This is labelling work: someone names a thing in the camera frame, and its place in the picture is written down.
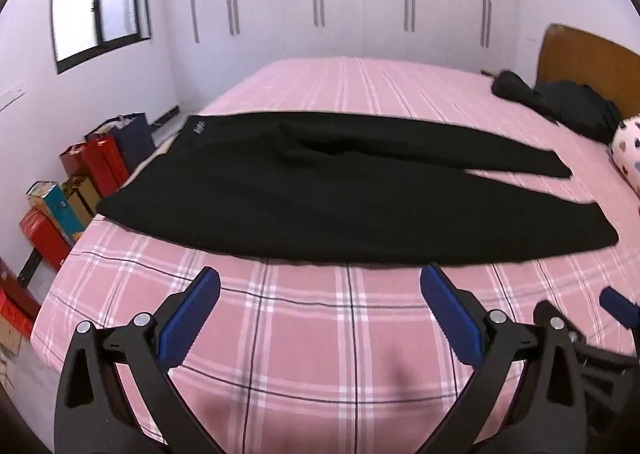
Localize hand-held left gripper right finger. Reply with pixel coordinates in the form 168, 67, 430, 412
420, 263, 597, 454

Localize pink plaid bed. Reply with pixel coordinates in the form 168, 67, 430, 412
31, 57, 640, 454

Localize navy gift bag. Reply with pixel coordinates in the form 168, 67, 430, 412
84, 112, 157, 175

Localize red box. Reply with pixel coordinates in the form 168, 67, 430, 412
19, 207, 72, 272

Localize white spotted pillow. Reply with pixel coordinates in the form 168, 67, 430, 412
607, 115, 640, 195

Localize black pants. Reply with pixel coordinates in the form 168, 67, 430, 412
95, 110, 620, 266

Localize dark clothing pile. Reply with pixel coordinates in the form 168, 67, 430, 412
491, 69, 621, 144

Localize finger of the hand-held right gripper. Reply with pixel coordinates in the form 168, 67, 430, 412
575, 286, 640, 435

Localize brown cardboard box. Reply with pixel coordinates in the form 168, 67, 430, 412
62, 175, 102, 229

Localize wooden headboard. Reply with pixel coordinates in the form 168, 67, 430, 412
534, 23, 640, 121

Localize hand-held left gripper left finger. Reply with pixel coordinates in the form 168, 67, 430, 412
55, 265, 222, 454

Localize stack of red boxes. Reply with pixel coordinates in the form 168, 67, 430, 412
0, 257, 42, 339

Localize red gift bag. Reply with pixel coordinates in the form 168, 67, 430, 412
59, 133, 131, 199

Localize teal box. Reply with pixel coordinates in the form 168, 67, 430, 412
26, 180, 85, 245

